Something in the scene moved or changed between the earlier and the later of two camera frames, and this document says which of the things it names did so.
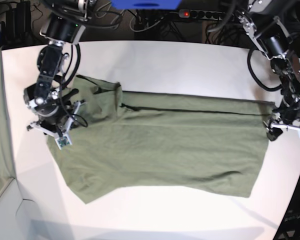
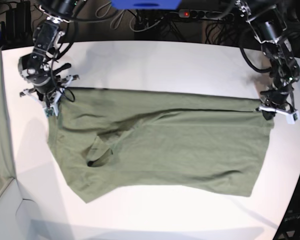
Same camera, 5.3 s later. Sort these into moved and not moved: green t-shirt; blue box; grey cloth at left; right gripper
Moved: right gripper
Not moved: grey cloth at left; green t-shirt; blue box
